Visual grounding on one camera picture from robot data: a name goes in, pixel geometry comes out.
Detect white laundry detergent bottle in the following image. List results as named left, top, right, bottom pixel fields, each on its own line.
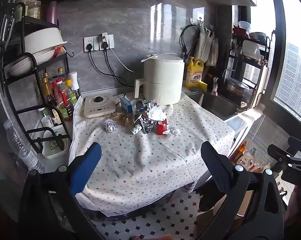
left=237, top=147, right=257, bottom=172

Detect white induction cooker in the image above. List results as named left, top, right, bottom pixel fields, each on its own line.
left=84, top=93, right=116, bottom=118

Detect black kitchen rack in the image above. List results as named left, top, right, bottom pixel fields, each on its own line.
left=0, top=2, right=74, bottom=154

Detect yellow detergent bottle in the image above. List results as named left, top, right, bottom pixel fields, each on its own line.
left=185, top=56, right=208, bottom=92

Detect white bowl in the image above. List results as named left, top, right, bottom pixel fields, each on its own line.
left=8, top=46, right=64, bottom=77

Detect white air fryer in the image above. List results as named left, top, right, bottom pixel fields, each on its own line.
left=134, top=53, right=185, bottom=105

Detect white plastic container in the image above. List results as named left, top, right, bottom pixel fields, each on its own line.
left=42, top=126, right=71, bottom=160

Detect crumpled white paper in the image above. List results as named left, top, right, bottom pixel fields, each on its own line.
left=163, top=124, right=180, bottom=138
left=147, top=106, right=167, bottom=121

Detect crumpled silver wrapper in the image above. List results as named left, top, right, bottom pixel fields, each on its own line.
left=140, top=116, right=156, bottom=134

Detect white wall socket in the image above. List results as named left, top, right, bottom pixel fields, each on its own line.
left=84, top=36, right=99, bottom=53
left=99, top=32, right=115, bottom=51

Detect clear wall hook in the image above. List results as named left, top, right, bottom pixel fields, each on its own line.
left=190, top=7, right=205, bottom=22

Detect red carton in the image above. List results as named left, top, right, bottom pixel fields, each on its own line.
left=154, top=119, right=167, bottom=136

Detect row of condiment bottles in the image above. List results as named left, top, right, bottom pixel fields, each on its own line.
left=39, top=67, right=81, bottom=128

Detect orange bottle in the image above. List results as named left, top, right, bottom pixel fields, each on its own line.
left=237, top=141, right=249, bottom=156

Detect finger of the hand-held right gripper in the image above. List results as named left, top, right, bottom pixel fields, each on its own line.
left=267, top=144, right=294, bottom=165

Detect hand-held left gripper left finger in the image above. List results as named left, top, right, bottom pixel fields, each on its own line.
left=18, top=142, right=106, bottom=240

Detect white cable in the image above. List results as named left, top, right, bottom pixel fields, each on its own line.
left=107, top=46, right=135, bottom=72

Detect hanging plastic bags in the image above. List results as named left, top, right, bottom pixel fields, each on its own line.
left=195, top=26, right=219, bottom=67

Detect hanging black cable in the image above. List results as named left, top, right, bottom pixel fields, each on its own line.
left=179, top=24, right=201, bottom=61

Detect glass pot with lid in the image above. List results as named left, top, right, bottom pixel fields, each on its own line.
left=225, top=77, right=251, bottom=101

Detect black dish rack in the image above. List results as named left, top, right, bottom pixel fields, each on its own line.
left=225, top=26, right=272, bottom=108

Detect white cloth with black trim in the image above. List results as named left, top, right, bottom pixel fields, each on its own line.
left=77, top=192, right=133, bottom=217

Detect floral white tablecloth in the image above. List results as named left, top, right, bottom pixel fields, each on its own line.
left=68, top=93, right=236, bottom=217

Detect pink bottle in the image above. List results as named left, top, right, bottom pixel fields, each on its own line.
left=46, top=1, right=60, bottom=25

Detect large white pot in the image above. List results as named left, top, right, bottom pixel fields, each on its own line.
left=24, top=27, right=68, bottom=55

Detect black power cable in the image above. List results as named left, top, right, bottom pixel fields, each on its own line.
left=101, top=41, right=128, bottom=87
left=87, top=44, right=128, bottom=99

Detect blue medicine box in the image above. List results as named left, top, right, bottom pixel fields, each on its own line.
left=120, top=97, right=134, bottom=114

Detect crumpled dark foil wrapper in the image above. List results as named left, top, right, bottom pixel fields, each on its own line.
left=135, top=99, right=159, bottom=112

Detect clear water bottle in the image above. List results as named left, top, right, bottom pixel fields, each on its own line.
left=3, top=119, right=45, bottom=174

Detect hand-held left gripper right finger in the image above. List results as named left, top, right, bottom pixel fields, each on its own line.
left=200, top=141, right=285, bottom=240

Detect torn brown paper pieces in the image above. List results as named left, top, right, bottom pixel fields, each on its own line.
left=109, top=112, right=130, bottom=127

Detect steel sink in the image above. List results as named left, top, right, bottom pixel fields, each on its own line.
left=189, top=92, right=244, bottom=121

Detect food jars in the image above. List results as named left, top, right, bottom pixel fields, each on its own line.
left=12, top=0, right=42, bottom=22

